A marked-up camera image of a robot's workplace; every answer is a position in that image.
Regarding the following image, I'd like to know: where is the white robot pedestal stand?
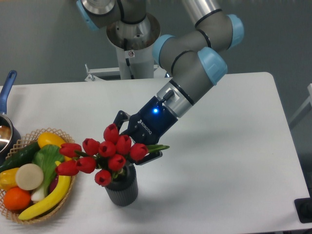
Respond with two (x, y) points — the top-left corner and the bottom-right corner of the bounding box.
(85, 46), (169, 81)

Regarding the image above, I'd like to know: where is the red tulip bouquet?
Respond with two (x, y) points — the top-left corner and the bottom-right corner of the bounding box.
(55, 124), (169, 187)

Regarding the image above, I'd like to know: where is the yellow banana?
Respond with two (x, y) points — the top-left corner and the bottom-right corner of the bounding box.
(18, 175), (71, 221)

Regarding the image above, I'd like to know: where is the dark green cucumber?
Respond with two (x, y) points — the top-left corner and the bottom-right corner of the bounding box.
(0, 141), (40, 172)

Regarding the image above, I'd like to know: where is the yellow lemon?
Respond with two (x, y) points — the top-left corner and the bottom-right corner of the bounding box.
(37, 132), (66, 148)

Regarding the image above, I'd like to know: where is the beige round disc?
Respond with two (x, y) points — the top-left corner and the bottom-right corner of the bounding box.
(15, 163), (44, 191)

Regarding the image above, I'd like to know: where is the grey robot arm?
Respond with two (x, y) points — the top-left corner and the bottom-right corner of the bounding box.
(76, 0), (244, 145)

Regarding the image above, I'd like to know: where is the black device at table edge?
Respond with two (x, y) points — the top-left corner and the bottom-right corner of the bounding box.
(294, 197), (312, 223)

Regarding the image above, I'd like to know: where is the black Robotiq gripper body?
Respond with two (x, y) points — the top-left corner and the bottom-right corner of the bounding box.
(122, 97), (177, 145)

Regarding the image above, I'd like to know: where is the woven wicker basket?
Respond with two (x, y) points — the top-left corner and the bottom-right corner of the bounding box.
(0, 127), (76, 225)

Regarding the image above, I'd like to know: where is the yellow bell pepper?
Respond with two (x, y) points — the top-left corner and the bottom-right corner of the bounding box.
(0, 168), (19, 191)

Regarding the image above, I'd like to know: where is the orange fruit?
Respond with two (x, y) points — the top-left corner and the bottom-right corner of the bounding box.
(3, 187), (31, 211)

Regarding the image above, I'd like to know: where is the blue handled saucepan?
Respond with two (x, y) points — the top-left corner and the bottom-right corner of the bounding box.
(0, 70), (20, 165)

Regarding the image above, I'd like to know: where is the dark grey ribbed vase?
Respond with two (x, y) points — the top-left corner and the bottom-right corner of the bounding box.
(105, 165), (138, 207)

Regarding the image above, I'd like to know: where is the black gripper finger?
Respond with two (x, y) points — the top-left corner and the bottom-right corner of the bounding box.
(135, 151), (163, 165)
(113, 110), (131, 134)

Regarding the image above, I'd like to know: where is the green bok choy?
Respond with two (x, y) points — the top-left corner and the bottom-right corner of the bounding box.
(31, 144), (64, 203)

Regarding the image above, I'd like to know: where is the white furniture part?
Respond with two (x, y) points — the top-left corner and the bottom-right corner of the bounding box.
(288, 83), (312, 129)

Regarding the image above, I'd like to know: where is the purple red onion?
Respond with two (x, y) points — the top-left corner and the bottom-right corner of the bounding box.
(49, 175), (59, 194)

